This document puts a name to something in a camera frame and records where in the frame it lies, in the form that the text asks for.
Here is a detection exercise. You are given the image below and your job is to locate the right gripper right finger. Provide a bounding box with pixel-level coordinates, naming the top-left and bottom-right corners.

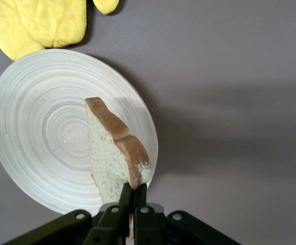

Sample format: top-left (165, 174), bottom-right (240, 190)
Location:
top-left (133, 183), bottom-right (163, 245)

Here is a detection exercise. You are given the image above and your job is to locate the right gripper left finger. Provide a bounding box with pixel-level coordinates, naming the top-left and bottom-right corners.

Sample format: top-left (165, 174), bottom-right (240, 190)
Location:
top-left (82, 182), bottom-right (133, 245)

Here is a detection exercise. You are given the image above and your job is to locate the bread slice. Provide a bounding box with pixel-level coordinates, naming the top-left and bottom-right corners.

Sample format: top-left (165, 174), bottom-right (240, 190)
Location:
top-left (85, 96), bottom-right (151, 205)

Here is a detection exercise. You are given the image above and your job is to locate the round wooden plate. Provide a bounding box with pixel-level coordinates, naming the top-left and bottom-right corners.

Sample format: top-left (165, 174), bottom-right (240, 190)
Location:
top-left (0, 48), bottom-right (159, 216)

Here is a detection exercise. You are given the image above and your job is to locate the yellow quilted oven mitt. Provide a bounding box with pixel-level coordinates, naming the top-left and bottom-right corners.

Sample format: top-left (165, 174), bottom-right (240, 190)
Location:
top-left (0, 0), bottom-right (46, 62)
top-left (16, 0), bottom-right (120, 50)

